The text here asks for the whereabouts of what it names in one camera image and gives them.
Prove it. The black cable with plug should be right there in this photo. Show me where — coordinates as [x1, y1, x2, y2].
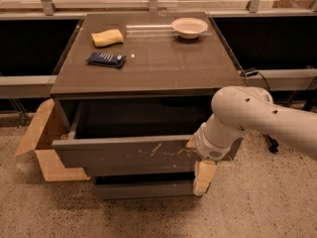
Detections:
[240, 66, 271, 91]

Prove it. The open cardboard box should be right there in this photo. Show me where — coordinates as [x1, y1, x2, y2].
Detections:
[15, 99, 90, 181]

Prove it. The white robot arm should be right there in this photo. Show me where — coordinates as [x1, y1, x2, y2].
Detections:
[186, 86, 317, 196]

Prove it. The white bowl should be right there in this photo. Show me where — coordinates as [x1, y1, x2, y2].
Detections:
[171, 18, 208, 40]

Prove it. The grey lower drawer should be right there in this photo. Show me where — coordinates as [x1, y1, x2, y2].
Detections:
[94, 172, 194, 199]

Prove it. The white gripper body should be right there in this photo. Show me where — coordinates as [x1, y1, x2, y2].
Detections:
[194, 123, 231, 161]

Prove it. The yellow sponge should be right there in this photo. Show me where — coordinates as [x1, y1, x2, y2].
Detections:
[92, 29, 124, 48]

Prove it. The black wheeled stand leg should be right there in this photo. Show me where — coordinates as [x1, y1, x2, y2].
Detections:
[264, 134, 279, 154]

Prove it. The grey top drawer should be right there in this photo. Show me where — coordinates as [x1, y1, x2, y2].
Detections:
[53, 96, 211, 177]

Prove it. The blue snack packet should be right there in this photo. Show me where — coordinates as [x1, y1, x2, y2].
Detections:
[86, 53, 126, 68]

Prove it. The grey drawer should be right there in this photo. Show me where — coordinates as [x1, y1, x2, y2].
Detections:
[53, 96, 211, 177]
[94, 172, 194, 199]

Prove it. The grey drawer cabinet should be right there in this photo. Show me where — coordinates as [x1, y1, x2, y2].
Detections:
[49, 11, 247, 200]

